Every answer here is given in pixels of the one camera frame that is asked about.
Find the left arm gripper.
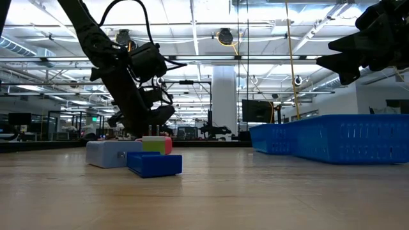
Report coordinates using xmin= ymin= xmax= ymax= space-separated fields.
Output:
xmin=91 ymin=56 xmax=176 ymax=139

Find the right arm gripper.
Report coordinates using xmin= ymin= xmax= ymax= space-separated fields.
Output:
xmin=316 ymin=0 xmax=409 ymax=86

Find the red wall charger cube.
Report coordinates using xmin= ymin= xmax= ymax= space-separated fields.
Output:
xmin=135 ymin=125 xmax=173 ymax=155

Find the light blue wall charger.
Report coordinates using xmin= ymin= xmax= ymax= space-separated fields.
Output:
xmin=85 ymin=141 xmax=144 ymax=169

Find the blue perforated plastic basket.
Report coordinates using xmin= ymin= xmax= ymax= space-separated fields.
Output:
xmin=249 ymin=123 xmax=293 ymax=156
xmin=289 ymin=114 xmax=409 ymax=165

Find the small white green-sided object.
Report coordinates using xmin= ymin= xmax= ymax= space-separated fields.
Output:
xmin=142 ymin=136 xmax=166 ymax=155

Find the dark blue small packet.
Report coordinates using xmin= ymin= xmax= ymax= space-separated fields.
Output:
xmin=127 ymin=151 xmax=183 ymax=179

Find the white building column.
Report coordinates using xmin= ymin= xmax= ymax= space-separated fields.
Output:
xmin=212 ymin=66 xmax=238 ymax=137

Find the black monitor screen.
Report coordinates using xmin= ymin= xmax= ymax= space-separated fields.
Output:
xmin=242 ymin=99 xmax=275 ymax=123

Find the small black background monitor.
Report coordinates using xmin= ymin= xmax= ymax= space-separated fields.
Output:
xmin=8 ymin=112 xmax=32 ymax=126

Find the background black frame stand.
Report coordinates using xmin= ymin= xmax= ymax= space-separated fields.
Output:
xmin=161 ymin=79 xmax=213 ymax=137

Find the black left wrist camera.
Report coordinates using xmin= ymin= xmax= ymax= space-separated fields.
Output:
xmin=129 ymin=42 xmax=167 ymax=83

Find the yellow cable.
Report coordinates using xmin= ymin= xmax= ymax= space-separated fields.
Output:
xmin=284 ymin=0 xmax=302 ymax=121

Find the black ceiling cable reel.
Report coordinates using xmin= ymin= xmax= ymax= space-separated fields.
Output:
xmin=114 ymin=29 xmax=132 ymax=47
xmin=219 ymin=27 xmax=234 ymax=46

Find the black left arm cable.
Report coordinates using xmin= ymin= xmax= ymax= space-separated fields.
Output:
xmin=98 ymin=0 xmax=188 ymax=72

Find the long black cable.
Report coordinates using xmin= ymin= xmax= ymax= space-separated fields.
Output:
xmin=236 ymin=0 xmax=251 ymax=132

